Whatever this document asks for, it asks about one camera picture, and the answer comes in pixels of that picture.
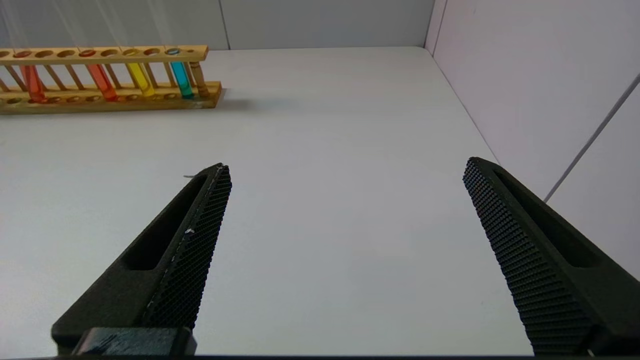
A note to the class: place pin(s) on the blue pigment test tube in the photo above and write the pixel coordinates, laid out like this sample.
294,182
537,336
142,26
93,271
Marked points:
181,80

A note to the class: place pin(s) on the wooden test tube rack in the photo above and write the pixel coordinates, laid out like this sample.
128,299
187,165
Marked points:
125,104

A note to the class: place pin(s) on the yellow pigment test tube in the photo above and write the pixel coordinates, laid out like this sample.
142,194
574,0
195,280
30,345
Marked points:
140,80

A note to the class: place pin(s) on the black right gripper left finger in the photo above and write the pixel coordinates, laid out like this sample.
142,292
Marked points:
170,270

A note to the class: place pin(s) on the orange pigment test tube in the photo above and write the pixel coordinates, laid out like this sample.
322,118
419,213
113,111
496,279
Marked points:
102,82
32,82

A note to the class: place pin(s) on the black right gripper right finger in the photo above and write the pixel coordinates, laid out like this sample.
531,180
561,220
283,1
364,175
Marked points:
550,270

